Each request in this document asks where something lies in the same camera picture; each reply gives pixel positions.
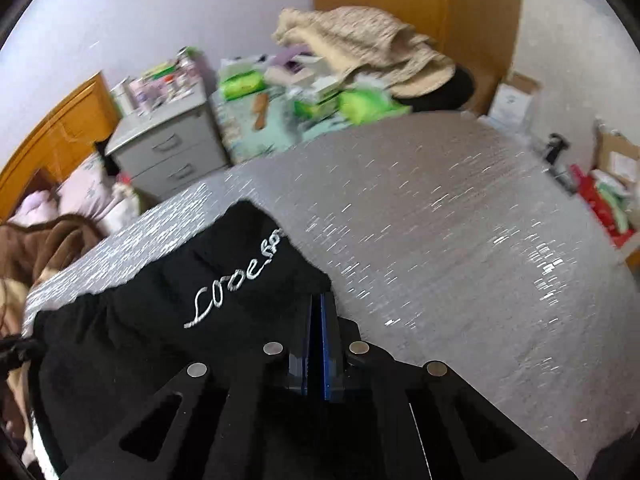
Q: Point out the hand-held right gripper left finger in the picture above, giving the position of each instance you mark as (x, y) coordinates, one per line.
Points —
(300, 355)

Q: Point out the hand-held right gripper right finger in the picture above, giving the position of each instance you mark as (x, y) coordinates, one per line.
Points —
(327, 360)

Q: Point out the black pants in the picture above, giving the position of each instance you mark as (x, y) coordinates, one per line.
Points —
(150, 310)

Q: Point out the silver foil mat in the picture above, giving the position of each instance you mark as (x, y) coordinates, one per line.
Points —
(450, 235)

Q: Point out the grey drawer cabinet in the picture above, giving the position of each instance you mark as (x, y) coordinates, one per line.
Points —
(170, 145)

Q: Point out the wooden comb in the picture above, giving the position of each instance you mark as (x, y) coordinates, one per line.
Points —
(260, 110)

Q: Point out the green and white medicine box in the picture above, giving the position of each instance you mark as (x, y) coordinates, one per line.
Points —
(320, 104)

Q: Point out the pink pillow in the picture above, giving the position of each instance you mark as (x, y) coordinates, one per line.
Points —
(90, 190)

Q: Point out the brown blanket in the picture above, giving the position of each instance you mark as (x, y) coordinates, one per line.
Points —
(45, 245)

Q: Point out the black cloth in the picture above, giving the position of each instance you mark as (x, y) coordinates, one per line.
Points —
(450, 95)

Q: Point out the purple cloth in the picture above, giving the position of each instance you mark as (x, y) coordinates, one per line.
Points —
(290, 57)

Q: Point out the group of toiletry bottles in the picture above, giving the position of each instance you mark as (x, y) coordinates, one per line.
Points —
(160, 80)

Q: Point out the small black device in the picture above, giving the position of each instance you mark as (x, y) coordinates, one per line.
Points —
(556, 147)

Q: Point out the red plastic bag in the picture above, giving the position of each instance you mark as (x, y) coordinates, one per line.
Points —
(600, 205)

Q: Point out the beige floral blanket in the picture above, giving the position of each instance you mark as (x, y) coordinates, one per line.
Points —
(360, 45)

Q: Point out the white cardboard box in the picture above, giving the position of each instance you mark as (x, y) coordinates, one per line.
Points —
(515, 100)

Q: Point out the wooden bed headboard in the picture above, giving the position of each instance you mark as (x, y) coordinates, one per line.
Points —
(55, 135)

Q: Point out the brown cardboard box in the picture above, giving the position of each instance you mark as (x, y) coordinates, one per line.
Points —
(617, 155)

